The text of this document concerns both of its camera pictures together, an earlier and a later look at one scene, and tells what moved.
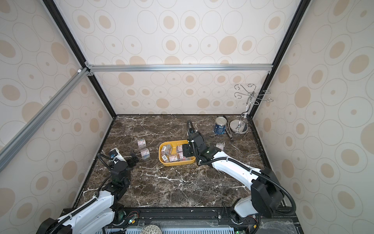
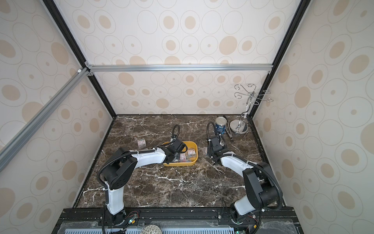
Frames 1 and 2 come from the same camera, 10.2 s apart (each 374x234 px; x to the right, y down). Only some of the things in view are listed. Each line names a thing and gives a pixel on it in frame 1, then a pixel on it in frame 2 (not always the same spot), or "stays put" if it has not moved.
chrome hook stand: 240,126 stays put
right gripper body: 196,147 -> 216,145
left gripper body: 130,163 -> 177,157
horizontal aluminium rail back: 177,68 stays put
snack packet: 141,143 stays put
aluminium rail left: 12,146 stays put
